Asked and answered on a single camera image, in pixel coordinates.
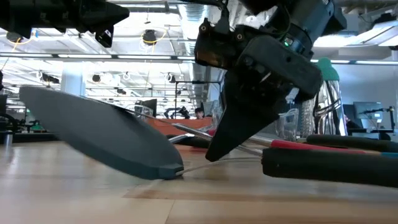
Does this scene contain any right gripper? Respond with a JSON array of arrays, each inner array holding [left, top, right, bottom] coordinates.
[[205, 35, 324, 162]]

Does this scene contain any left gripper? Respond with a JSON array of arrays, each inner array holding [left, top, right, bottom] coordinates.
[[43, 0, 130, 49]]

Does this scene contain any red spatula metal shaft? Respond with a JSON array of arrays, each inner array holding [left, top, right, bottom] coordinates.
[[172, 122, 382, 156]]

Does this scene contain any grey spatula blade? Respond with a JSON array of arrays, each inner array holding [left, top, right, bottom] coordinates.
[[18, 86, 398, 189]]

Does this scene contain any black handled utensil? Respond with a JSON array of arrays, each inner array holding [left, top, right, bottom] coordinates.
[[305, 134, 398, 154]]

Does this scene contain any long ceiling light strip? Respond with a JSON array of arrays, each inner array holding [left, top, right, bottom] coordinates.
[[0, 52, 195, 62]]

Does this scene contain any orange plastic bin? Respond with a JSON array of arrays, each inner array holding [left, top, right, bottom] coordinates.
[[145, 117, 216, 137]]

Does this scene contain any black ceiling device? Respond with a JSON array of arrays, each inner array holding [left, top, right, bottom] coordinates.
[[141, 29, 169, 47], [5, 30, 25, 44]]

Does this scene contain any white column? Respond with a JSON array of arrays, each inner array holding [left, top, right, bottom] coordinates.
[[60, 62, 87, 98]]

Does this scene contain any black monitor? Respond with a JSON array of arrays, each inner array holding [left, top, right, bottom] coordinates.
[[141, 98, 158, 118]]

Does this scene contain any metal box grater teal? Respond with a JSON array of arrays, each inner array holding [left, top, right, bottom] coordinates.
[[297, 57, 348, 137]]

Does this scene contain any desk computer monitor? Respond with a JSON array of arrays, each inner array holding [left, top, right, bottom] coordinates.
[[353, 101, 384, 123]]

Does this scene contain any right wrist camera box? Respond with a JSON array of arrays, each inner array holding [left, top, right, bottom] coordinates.
[[194, 17, 249, 70]]

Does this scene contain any silver ventilation duct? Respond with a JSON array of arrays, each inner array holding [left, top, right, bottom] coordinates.
[[177, 2, 226, 103]]

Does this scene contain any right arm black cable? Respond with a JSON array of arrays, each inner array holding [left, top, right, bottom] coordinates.
[[216, 0, 233, 34]]

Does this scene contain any black frame rail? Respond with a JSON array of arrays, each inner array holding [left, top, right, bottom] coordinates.
[[12, 133, 60, 144]]

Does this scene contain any silver metal post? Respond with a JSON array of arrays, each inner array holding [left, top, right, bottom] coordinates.
[[3, 130, 14, 147]]

